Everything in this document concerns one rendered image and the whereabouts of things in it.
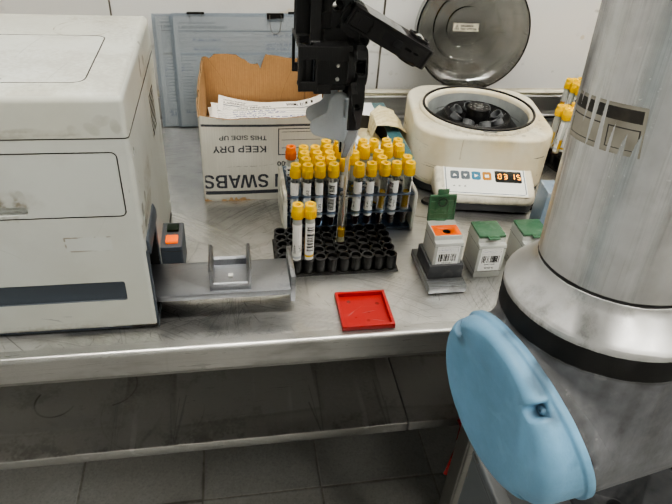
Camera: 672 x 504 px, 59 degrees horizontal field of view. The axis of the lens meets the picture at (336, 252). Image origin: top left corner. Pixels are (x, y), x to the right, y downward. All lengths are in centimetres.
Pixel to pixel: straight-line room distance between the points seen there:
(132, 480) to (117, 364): 97
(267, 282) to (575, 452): 50
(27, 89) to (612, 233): 52
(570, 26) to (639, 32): 115
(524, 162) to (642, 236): 77
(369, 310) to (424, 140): 36
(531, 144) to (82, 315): 73
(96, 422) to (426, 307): 91
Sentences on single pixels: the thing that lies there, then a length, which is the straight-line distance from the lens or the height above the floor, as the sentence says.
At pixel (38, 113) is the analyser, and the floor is 116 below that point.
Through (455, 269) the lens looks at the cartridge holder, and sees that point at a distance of 84.
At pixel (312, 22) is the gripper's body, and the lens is 71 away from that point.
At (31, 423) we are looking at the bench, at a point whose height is 27.
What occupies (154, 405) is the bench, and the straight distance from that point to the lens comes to 150.
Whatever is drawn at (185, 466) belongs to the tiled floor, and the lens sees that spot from 171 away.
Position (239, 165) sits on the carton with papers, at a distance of 97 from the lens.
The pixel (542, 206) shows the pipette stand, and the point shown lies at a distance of 94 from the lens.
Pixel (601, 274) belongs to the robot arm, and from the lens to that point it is 32.
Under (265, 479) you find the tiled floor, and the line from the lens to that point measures 167.
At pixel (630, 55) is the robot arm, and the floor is 133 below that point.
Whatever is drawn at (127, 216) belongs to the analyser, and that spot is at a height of 104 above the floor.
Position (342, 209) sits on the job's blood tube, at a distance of 83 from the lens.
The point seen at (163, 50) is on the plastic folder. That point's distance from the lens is 124.
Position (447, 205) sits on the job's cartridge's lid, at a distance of 84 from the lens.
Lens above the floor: 140
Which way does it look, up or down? 36 degrees down
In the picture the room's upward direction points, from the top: 4 degrees clockwise
